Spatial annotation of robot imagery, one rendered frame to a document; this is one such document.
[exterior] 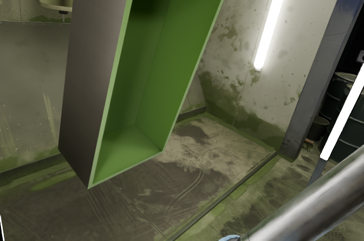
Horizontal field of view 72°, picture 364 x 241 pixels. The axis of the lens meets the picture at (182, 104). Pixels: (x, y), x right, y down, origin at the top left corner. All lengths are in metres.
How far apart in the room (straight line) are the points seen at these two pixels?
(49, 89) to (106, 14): 1.42
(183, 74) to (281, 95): 1.64
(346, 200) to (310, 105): 2.37
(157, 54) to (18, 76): 1.15
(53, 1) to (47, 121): 0.93
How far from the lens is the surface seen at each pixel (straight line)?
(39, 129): 2.30
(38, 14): 2.52
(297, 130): 3.03
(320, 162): 2.17
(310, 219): 0.60
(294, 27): 2.91
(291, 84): 2.94
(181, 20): 1.56
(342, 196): 0.59
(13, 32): 2.45
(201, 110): 3.47
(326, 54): 2.83
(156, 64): 1.72
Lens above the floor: 1.52
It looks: 23 degrees down
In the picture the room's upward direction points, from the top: 11 degrees clockwise
